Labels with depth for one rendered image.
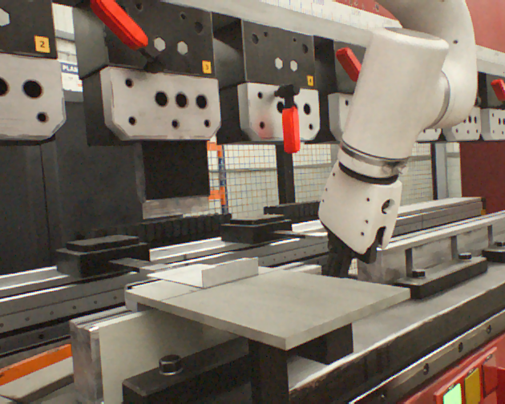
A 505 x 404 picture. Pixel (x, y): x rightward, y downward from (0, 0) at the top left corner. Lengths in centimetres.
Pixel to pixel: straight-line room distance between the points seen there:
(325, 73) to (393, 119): 31
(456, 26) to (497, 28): 82
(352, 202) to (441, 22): 23
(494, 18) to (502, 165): 133
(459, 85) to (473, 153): 210
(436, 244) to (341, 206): 53
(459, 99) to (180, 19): 34
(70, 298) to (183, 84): 41
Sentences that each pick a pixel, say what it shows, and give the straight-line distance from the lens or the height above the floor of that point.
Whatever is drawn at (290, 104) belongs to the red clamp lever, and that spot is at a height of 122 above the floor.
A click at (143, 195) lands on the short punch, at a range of 59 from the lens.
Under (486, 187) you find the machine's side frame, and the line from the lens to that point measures 268.
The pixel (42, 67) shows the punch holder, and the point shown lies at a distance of 52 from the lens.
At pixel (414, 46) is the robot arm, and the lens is 52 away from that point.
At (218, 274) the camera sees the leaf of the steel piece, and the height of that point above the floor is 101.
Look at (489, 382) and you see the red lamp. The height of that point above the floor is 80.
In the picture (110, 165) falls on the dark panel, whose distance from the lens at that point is 114.
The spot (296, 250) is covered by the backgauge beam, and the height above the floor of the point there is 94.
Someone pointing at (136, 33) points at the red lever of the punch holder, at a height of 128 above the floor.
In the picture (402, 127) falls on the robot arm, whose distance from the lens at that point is 55.
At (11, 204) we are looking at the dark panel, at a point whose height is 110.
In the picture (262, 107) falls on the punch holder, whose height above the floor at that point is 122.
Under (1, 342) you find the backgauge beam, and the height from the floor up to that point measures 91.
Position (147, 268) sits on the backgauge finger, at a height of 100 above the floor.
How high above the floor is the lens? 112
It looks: 3 degrees down
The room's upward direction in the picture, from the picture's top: 4 degrees counter-clockwise
